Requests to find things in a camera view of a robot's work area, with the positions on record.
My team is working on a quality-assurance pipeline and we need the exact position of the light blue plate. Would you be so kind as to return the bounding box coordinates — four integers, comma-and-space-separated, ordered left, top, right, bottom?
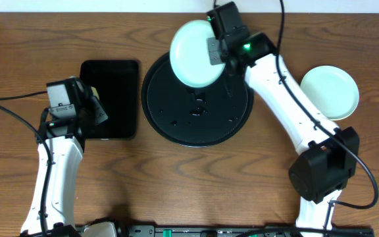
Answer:
169, 20, 225, 88
301, 65, 359, 120

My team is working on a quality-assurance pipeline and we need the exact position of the yellow green sponge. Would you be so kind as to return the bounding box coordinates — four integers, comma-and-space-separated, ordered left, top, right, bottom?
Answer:
91, 87, 99, 99

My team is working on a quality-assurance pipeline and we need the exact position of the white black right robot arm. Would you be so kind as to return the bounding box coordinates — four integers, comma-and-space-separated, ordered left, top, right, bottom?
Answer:
207, 33, 359, 236

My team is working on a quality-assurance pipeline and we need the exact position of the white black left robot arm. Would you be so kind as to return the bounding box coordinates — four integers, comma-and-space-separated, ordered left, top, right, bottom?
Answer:
20, 92, 107, 236

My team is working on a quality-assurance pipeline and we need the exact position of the black rectangular tray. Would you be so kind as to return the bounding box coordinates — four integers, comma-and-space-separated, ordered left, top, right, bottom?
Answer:
80, 60, 139, 140

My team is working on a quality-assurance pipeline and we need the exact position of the black round tray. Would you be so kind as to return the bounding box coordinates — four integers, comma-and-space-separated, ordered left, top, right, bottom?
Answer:
141, 53, 254, 147

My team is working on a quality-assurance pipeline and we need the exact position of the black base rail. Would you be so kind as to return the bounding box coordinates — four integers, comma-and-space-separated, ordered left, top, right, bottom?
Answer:
117, 224, 375, 237

